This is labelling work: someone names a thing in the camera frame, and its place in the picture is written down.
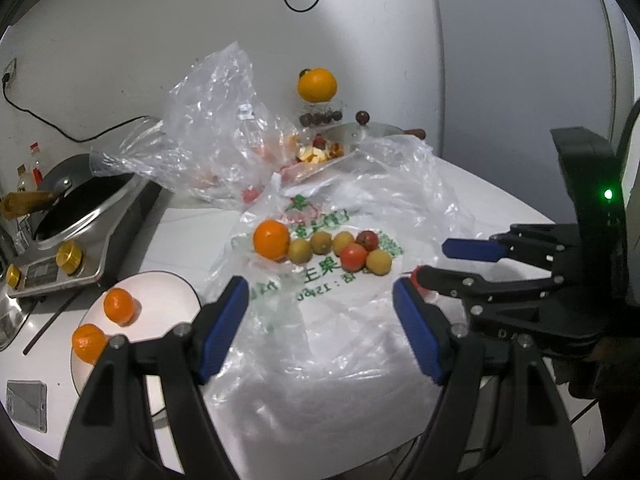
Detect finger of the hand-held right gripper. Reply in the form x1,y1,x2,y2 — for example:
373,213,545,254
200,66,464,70
411,264,566,318
442,224,581,273

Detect grey smartphone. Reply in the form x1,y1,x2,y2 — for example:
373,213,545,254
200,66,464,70
6,381,48,433

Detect row of dark round fruits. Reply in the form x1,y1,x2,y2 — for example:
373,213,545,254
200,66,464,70
299,111,343,127

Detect steel pot lid brown knob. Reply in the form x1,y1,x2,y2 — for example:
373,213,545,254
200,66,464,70
320,110,427,158

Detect small mandarin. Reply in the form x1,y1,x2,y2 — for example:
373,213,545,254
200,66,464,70
253,220,291,262
103,288,137,326
72,324,109,365

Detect green printed plastic bag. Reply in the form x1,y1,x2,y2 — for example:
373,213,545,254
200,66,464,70
206,136,482,461

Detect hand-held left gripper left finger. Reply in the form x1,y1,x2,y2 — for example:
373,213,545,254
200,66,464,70
56,276,250,480

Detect black frying pan wooden handle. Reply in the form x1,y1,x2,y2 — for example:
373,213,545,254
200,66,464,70
0,154,146,241

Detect black power cable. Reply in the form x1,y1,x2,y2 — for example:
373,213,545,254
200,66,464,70
2,72,166,143

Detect clear plastic bag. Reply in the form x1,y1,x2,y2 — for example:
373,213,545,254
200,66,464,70
89,42,321,211

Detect white round plate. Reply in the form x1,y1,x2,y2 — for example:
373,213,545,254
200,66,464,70
70,271,203,416

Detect black chopstick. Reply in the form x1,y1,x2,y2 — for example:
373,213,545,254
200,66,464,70
22,290,83,356

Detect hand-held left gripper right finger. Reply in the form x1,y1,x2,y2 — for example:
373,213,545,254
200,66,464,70
392,277,583,480

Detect small glass bowl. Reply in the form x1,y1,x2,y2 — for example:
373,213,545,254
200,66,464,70
299,100,346,128

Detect red cap seasoning bottle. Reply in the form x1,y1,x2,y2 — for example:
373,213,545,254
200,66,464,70
29,142,45,188

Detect silver stove gold knobs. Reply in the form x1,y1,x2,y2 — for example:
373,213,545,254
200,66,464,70
5,175,163,297

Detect large orange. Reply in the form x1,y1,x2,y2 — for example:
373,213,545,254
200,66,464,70
297,67,339,103

